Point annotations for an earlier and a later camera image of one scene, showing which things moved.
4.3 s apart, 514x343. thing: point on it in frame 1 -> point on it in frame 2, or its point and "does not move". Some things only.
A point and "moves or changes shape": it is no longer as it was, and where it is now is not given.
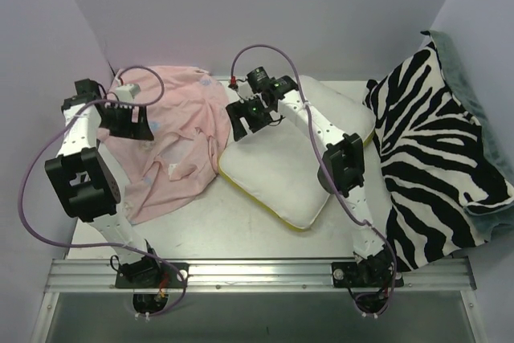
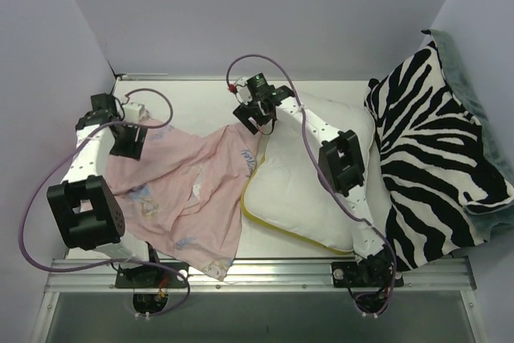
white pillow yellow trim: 278,166 moves or changes shape
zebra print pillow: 435,163 does not move
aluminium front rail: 100,276 does not move
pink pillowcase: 189,117 -> 183,197
